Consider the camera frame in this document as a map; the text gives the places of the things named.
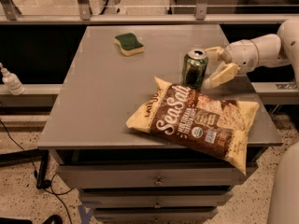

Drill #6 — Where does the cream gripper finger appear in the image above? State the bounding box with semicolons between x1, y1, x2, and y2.
204;62;239;90
206;47;224;64

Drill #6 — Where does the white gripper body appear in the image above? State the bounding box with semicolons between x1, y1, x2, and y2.
222;40;259;74

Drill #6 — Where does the green soda can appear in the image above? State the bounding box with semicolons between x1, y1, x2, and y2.
182;49;208;91

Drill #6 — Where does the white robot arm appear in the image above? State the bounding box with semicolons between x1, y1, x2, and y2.
204;18;299;224

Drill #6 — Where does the brown sea salt chip bag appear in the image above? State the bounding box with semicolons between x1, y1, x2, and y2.
126;78;259;173

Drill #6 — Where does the green yellow sponge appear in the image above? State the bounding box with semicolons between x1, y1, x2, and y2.
114;33;145;57

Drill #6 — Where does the grey drawer cabinet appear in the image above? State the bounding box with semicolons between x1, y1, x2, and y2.
38;25;281;224

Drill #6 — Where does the white spray bottle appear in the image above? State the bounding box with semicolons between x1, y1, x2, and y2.
0;63;25;95

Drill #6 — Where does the metal railing frame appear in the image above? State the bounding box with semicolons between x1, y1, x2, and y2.
0;0;299;24

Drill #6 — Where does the black floor cable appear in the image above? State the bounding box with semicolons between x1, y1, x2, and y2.
0;119;74;224

